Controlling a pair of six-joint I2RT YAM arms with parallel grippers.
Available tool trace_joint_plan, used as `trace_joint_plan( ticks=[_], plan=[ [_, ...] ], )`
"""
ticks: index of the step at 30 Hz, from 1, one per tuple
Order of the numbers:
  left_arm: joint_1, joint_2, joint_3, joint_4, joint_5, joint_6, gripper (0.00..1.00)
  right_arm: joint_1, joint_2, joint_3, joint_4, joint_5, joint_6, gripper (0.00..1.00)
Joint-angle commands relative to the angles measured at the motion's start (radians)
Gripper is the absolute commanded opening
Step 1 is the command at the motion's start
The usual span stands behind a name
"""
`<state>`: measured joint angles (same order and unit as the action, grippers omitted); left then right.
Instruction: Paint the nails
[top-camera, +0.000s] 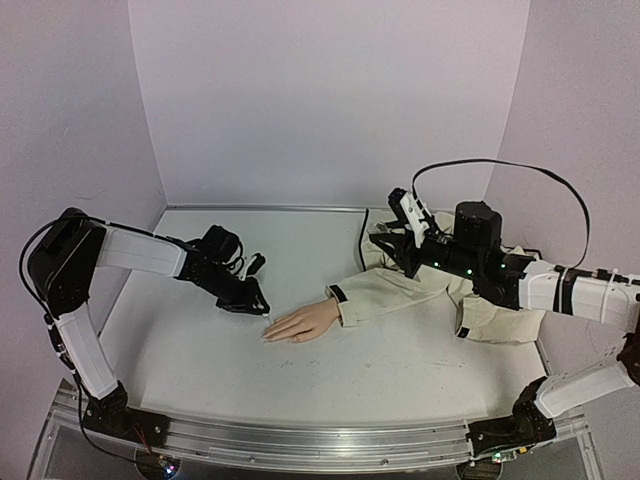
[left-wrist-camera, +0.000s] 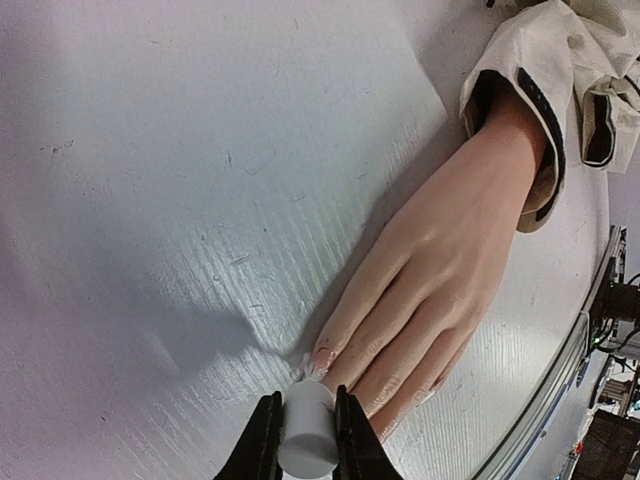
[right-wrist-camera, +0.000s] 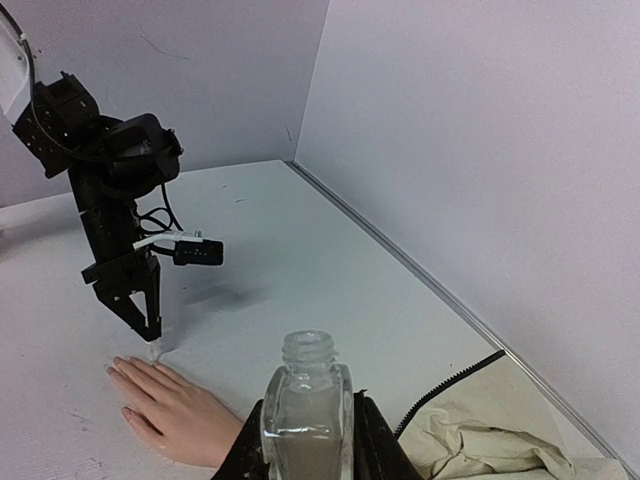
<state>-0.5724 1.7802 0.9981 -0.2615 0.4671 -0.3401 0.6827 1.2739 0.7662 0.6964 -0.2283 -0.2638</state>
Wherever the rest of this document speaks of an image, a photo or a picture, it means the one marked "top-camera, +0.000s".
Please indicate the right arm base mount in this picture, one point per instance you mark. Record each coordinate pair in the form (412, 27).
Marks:
(525, 427)

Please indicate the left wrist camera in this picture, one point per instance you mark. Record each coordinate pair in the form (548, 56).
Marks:
(250, 266)

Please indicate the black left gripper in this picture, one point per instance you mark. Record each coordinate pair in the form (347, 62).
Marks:
(246, 302)

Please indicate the beige jacket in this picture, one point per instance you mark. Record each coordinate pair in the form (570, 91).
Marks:
(382, 288)

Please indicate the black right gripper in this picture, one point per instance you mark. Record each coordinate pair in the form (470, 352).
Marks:
(409, 251)

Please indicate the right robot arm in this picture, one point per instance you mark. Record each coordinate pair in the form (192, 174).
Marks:
(508, 287)

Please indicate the mannequin hand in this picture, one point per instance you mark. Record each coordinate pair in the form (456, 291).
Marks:
(305, 324)

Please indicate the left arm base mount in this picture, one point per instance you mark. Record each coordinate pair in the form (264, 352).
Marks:
(113, 417)

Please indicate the aluminium front rail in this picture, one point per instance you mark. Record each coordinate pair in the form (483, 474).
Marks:
(343, 450)

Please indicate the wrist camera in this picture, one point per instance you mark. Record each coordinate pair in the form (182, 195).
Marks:
(250, 266)
(413, 215)

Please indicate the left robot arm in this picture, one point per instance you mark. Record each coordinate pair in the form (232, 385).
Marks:
(58, 264)

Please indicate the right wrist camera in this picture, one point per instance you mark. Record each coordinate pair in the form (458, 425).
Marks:
(413, 215)

